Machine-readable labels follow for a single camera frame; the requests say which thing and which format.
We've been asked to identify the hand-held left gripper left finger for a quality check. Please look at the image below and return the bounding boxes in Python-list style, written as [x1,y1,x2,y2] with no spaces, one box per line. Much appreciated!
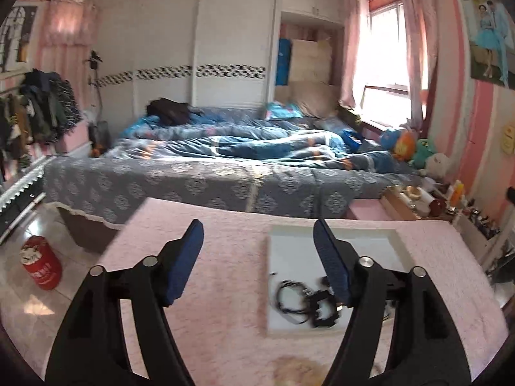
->
[44,219,205,386]

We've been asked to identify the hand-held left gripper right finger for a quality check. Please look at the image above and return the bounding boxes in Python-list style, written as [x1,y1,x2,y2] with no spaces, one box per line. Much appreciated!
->
[313,218,471,386]

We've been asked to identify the black cable with adapter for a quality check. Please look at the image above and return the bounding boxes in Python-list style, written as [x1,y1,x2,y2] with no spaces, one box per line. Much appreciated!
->
[275,279,313,326]

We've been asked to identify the white shallow tray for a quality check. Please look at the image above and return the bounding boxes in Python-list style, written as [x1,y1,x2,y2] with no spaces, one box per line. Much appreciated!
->
[266,224,415,338]

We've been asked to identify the black claw hair clip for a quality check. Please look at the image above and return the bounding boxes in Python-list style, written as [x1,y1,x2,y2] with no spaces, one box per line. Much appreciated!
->
[306,287,343,329]

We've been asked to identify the bed with grey cover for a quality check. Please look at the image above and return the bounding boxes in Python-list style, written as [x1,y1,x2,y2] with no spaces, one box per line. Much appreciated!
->
[42,155,423,223]

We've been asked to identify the blue floral quilt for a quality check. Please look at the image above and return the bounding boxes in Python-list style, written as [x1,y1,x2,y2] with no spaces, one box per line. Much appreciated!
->
[110,106,397,171]

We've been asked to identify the orange plush toy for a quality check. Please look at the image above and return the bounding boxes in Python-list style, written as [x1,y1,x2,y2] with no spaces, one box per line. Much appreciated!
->
[392,131,415,162]

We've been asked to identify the blue plush toy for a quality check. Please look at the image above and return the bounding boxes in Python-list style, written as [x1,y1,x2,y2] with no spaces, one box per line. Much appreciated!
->
[380,128,403,152]

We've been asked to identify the red metal drum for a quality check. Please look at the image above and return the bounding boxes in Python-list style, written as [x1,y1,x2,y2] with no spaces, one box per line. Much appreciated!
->
[20,235,63,290]

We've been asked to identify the yellow bottle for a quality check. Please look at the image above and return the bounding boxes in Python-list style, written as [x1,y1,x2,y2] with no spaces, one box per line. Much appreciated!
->
[448,181,466,210]

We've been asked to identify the green plush toy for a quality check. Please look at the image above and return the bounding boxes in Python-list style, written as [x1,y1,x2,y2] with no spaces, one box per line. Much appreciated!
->
[410,139,437,169]

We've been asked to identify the white plush toy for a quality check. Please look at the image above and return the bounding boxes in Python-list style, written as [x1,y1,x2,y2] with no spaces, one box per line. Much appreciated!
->
[424,153,452,178]

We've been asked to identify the white storage box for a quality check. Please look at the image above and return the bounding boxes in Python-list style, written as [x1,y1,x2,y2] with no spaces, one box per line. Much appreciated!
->
[454,205,504,251]

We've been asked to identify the blue patterned pillow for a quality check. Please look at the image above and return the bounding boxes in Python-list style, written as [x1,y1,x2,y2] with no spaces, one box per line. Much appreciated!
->
[266,100,306,121]

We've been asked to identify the beige pillow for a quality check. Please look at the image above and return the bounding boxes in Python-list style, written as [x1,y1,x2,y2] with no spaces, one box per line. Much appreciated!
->
[287,80,341,118]

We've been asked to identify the white lace trim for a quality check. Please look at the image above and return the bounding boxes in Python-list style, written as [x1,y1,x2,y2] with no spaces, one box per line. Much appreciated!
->
[0,158,46,215]

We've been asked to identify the black floor stand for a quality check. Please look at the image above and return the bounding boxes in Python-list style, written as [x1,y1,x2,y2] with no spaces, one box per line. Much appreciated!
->
[84,50,112,154]

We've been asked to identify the cardboard boxes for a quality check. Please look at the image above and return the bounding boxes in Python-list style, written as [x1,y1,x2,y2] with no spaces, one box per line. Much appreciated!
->
[290,38,334,85]

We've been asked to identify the window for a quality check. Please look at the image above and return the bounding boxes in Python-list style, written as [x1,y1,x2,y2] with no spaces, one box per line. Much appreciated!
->
[356,2,408,129]

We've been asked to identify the rack of hanging clothes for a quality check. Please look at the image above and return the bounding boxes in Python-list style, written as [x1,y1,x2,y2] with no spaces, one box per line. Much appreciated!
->
[0,68,84,182]

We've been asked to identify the narrow pink window curtain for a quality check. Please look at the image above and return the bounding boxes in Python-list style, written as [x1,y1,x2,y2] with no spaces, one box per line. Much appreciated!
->
[338,0,371,110]

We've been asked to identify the wide pink window curtain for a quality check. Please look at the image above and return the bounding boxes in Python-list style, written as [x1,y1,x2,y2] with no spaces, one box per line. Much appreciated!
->
[398,0,440,130]

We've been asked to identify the white sliding wardrobe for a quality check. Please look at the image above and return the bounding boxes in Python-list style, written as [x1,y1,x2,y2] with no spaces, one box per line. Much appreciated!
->
[94,0,279,110]

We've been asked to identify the pink door curtain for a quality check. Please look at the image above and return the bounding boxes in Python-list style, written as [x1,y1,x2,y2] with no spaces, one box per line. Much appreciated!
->
[40,0,102,102]

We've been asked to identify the white overhead cabinet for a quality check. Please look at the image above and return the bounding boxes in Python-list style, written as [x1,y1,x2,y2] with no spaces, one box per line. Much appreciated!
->
[281,0,359,25]

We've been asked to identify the framed black and white picture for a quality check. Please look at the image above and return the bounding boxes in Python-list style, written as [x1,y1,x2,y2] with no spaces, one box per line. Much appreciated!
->
[0,0,42,76]

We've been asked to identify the yellow wall box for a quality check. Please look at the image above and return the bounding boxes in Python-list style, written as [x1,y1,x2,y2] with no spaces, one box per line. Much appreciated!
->
[501,123,515,156]

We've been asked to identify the wall poster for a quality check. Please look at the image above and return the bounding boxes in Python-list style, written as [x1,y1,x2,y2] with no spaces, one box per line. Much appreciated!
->
[459,0,515,89]

